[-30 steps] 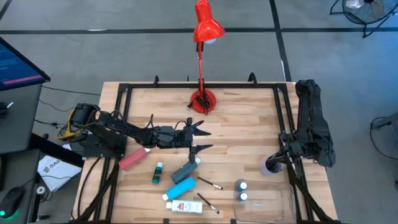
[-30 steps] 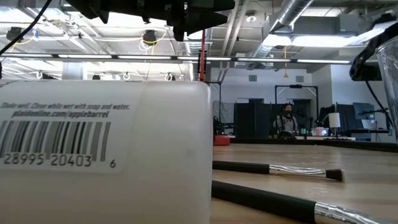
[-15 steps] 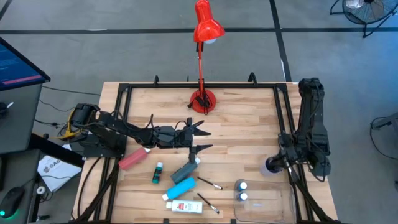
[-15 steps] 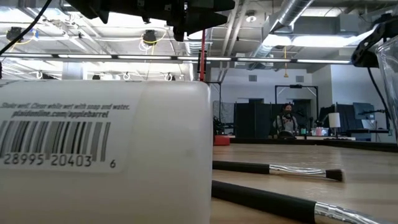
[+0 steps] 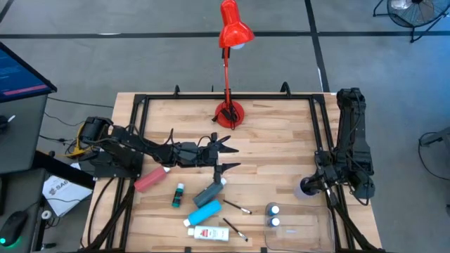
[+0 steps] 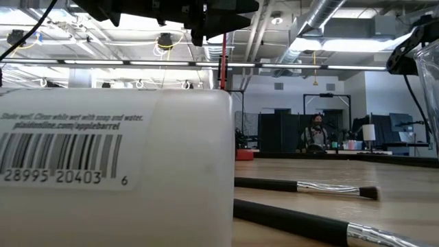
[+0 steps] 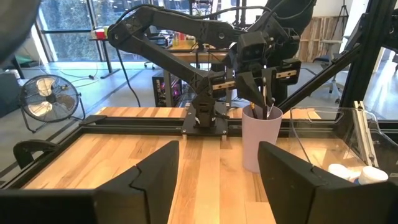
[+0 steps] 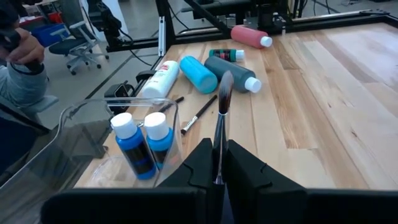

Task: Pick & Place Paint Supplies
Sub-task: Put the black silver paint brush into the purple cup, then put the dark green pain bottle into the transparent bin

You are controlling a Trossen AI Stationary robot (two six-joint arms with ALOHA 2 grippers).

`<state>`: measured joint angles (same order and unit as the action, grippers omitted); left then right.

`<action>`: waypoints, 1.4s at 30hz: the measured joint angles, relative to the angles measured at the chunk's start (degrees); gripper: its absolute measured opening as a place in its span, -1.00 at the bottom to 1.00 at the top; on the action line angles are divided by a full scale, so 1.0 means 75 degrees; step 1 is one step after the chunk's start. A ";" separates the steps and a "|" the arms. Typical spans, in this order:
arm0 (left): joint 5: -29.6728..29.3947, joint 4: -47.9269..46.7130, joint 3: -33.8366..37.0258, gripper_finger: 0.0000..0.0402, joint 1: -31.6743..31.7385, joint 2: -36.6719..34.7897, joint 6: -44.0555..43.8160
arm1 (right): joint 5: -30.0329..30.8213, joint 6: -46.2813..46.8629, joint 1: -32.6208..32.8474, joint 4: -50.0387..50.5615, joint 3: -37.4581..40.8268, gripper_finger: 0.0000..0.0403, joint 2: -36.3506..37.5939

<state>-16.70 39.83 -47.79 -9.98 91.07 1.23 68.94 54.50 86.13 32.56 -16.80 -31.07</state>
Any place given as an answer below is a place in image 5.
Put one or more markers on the white tape roll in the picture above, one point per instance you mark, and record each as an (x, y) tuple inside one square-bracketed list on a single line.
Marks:
[(42, 214)]

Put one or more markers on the clear plastic bin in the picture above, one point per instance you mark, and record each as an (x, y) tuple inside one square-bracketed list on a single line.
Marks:
[(309, 240)]

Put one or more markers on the grey desk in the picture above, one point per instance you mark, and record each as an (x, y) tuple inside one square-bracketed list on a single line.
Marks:
[(21, 140)]

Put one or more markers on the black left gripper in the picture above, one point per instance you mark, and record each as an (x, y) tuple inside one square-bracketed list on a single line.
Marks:
[(197, 154)]

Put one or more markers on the large red paint bottle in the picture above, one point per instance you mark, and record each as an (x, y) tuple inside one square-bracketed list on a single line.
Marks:
[(151, 179)]

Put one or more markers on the black computer mouse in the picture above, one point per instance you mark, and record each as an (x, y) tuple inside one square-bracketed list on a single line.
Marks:
[(12, 228)]

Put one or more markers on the black side table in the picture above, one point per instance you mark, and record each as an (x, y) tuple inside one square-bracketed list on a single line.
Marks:
[(63, 170)]

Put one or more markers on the white bottle red label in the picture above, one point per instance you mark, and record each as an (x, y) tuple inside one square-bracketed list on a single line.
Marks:
[(211, 233)]

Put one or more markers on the small dark blue paint bottle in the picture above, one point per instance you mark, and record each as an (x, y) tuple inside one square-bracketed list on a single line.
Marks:
[(274, 222)]

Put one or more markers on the black aluminium table frame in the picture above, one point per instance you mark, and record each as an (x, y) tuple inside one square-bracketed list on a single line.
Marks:
[(197, 96)]

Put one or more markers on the black floor fan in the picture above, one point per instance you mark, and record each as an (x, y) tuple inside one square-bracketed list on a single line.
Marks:
[(415, 14)]

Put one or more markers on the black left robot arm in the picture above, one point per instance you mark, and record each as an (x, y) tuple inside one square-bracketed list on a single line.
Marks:
[(133, 144)]

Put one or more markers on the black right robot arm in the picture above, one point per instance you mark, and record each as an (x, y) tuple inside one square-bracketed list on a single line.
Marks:
[(351, 140)]

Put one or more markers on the small green paint bottle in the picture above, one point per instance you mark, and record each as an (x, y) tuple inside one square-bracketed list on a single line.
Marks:
[(178, 196)]

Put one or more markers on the purple plastic cup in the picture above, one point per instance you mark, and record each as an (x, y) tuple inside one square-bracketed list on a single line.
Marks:
[(298, 194)]

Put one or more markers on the grey equipment leg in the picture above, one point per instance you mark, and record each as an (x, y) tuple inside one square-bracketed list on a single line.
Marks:
[(439, 137)]

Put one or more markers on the large dark grey paint bottle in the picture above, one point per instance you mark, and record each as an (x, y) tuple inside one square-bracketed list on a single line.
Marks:
[(209, 195)]

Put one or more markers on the small light blue paint bottle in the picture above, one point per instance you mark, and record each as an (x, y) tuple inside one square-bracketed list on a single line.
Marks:
[(274, 210)]

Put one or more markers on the red desk lamp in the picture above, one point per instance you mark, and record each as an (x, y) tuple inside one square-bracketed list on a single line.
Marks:
[(232, 31)]

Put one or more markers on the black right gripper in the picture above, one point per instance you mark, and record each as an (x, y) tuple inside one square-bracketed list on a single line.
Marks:
[(330, 172)]

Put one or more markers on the large light blue paint bottle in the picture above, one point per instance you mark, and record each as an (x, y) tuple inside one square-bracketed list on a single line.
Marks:
[(205, 212)]

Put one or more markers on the computer monitor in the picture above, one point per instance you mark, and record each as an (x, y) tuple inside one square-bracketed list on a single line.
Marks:
[(17, 77)]

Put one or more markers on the white printed paper sheet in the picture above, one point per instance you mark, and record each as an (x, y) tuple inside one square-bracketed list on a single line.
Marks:
[(63, 196)]

